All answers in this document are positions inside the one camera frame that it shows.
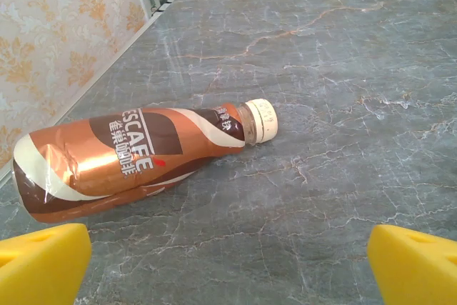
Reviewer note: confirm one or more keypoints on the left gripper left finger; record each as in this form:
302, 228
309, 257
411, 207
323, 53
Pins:
39, 265

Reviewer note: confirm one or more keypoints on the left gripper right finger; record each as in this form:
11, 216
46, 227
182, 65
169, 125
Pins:
417, 269

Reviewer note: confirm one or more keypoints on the copper Nescafe coffee bottle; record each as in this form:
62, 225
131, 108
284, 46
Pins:
107, 155

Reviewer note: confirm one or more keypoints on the aluminium table side rail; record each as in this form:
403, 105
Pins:
159, 9

